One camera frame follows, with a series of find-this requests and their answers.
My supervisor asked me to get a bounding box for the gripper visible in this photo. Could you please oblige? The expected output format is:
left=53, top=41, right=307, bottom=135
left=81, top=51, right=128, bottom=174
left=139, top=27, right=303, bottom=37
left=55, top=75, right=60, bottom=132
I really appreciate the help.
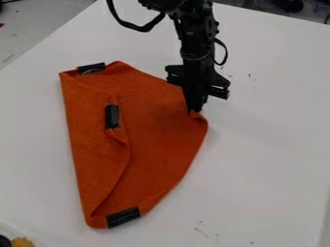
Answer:
left=163, top=57, right=233, bottom=113

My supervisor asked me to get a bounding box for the orange cloth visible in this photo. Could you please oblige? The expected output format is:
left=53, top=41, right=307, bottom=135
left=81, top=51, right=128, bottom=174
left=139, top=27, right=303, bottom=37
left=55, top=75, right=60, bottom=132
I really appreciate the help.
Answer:
left=58, top=60, right=210, bottom=230

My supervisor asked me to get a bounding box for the black cable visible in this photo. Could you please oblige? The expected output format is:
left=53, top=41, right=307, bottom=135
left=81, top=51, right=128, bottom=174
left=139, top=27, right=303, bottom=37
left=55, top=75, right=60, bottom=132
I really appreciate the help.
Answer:
left=105, top=0, right=168, bottom=34

